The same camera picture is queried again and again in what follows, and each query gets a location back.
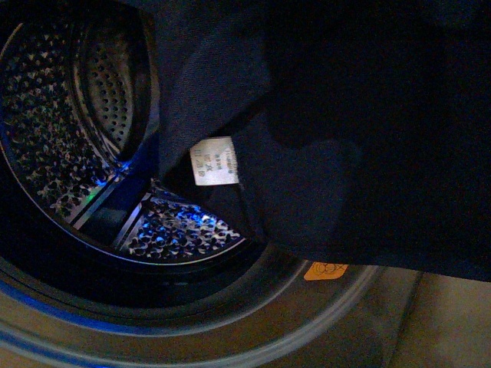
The grey front-load washing machine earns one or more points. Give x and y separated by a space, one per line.
104 265

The dark navy garment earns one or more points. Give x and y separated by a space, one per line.
361 128

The orange warning sticker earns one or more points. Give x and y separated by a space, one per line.
325 271

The white care label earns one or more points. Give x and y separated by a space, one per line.
214 162

